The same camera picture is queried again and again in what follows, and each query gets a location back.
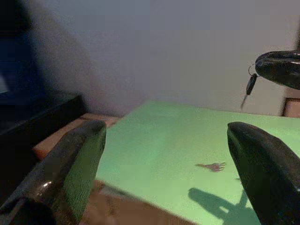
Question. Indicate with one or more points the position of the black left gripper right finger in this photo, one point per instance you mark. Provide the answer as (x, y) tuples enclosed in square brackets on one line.
[(269, 175)]

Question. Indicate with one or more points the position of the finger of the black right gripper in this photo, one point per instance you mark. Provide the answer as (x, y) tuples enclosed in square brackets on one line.
[(281, 72), (281, 56)]

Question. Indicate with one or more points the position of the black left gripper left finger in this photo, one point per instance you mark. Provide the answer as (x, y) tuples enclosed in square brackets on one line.
[(70, 164)]

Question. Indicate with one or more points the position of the key with black head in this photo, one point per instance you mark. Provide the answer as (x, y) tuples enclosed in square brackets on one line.
[(251, 84)]

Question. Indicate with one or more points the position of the brown wooden board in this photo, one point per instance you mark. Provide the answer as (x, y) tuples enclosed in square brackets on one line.
[(58, 138)]

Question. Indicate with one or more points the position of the black cabinet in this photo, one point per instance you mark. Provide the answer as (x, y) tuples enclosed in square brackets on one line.
[(28, 131)]

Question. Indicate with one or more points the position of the small silver key bunch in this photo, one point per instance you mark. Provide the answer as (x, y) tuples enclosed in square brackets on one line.
[(212, 166)]

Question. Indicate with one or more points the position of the blue box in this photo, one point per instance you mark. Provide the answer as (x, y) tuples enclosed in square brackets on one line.
[(18, 70)]

